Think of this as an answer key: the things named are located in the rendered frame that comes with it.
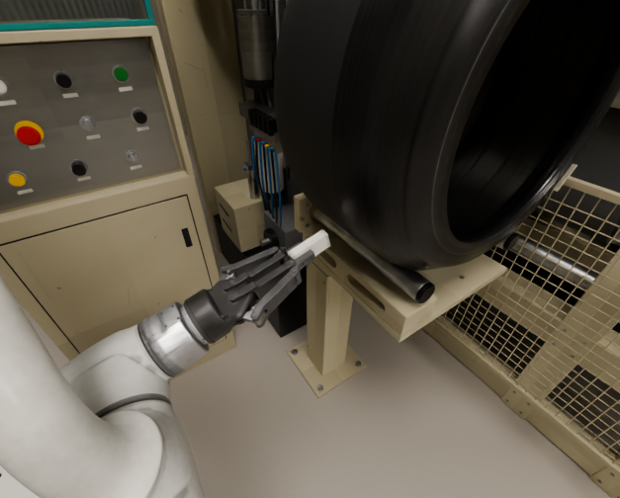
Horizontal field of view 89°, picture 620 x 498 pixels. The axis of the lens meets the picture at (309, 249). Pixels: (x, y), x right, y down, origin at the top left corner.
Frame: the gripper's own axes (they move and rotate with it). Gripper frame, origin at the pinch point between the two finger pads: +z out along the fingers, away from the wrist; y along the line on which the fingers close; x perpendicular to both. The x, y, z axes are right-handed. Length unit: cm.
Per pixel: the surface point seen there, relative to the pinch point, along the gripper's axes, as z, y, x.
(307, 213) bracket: 11.1, 22.7, 13.8
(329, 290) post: 12, 25, 51
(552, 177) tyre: 47.1, -12.1, 7.7
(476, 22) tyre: 17.1, -12.2, -26.4
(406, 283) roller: 13.0, -8.3, 13.4
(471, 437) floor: 29, -26, 112
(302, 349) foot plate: -3, 42, 102
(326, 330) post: 6, 25, 72
